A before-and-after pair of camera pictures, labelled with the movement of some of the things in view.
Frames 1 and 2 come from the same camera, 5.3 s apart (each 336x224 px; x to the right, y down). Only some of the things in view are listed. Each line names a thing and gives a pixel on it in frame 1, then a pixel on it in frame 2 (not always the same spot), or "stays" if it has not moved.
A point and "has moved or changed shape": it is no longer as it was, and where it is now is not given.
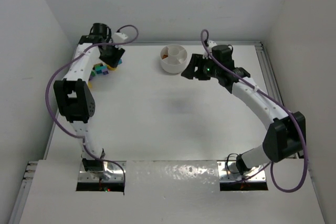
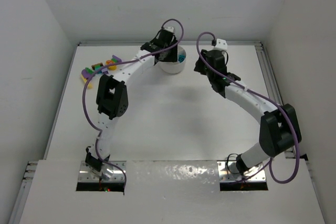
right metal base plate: x=228 y=171 stays
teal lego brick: x=98 y=68 has moved or changed shape
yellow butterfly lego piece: x=111 y=68 stays
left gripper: x=112 y=56 to x=169 y=54
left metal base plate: x=113 y=171 stays
